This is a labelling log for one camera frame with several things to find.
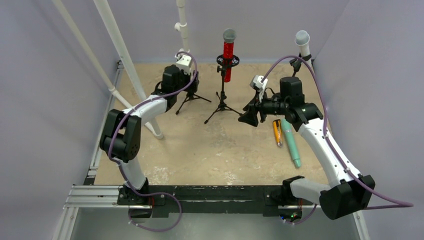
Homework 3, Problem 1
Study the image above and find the teal toy microphone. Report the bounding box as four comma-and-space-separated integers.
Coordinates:
281, 118, 302, 169

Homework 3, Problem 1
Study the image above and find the black tripod stand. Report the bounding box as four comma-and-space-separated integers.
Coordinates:
204, 54, 242, 124
175, 91, 212, 115

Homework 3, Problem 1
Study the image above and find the red glitter microphone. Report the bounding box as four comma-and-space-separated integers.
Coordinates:
222, 28, 237, 83

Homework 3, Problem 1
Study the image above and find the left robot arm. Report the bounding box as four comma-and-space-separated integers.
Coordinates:
99, 64, 198, 205

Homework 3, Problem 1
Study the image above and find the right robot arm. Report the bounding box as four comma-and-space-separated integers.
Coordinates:
238, 75, 376, 220

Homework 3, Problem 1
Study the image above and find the black round-base mic stand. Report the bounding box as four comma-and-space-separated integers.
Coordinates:
289, 53, 312, 77

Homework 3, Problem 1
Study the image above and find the white microphone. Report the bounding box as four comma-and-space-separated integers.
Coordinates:
295, 30, 312, 67

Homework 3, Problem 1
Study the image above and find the yellow utility knife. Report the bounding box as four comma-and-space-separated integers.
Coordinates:
272, 119, 283, 148

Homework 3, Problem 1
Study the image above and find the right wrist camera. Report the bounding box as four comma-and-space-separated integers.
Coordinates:
249, 75, 268, 102

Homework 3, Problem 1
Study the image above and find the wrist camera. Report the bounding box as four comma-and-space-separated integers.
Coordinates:
175, 54, 193, 76
249, 75, 268, 102

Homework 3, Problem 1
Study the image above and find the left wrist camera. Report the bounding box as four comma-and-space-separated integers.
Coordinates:
175, 54, 193, 76

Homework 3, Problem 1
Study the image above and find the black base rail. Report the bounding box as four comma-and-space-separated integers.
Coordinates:
117, 185, 313, 218

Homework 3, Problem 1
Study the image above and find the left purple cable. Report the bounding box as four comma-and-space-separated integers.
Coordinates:
107, 50, 200, 233

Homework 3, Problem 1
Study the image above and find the purple cable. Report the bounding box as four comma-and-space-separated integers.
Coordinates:
107, 50, 200, 233
261, 54, 415, 226

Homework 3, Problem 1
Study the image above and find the white PVC pipe frame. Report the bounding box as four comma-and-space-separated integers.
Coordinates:
52, 0, 193, 140

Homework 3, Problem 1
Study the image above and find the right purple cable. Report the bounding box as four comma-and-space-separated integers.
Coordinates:
261, 54, 415, 226

